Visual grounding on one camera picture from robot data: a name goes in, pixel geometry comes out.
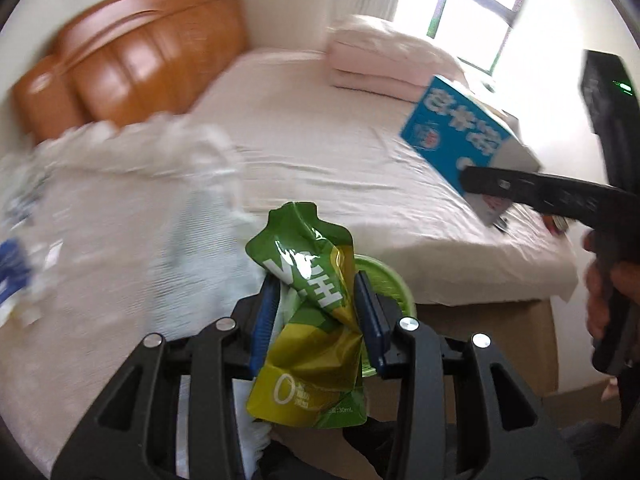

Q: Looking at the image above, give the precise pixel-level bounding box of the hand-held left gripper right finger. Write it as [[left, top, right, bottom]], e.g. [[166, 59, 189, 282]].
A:
[[352, 270, 581, 480]]

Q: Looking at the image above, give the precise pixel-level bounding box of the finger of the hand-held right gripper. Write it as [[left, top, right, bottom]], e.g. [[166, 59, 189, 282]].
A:
[[459, 166, 632, 223]]

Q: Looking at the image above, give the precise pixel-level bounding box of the green plastic bin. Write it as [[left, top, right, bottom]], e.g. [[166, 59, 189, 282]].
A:
[[350, 255, 417, 378]]

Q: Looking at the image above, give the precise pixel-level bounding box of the brown wooden headboard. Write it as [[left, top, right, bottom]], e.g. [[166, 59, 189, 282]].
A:
[[12, 0, 251, 142]]

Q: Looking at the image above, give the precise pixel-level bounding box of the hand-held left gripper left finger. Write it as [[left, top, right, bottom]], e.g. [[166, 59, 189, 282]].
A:
[[50, 275, 282, 480]]

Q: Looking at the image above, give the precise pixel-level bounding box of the green drink pouch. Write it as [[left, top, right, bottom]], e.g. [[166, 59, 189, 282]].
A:
[[245, 201, 369, 430]]

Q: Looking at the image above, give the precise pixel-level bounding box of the person's right hand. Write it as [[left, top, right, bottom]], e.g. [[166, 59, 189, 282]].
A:
[[583, 232, 640, 342]]

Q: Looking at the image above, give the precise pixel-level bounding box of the folded pink quilt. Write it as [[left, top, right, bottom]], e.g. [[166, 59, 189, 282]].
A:
[[325, 14, 469, 107]]

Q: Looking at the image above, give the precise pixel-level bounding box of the blue labelled clear wrapper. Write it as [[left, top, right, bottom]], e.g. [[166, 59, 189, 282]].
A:
[[0, 157, 56, 323]]

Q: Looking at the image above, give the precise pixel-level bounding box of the blue milk carton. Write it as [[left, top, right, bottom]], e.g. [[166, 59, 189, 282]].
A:
[[399, 74, 544, 227]]

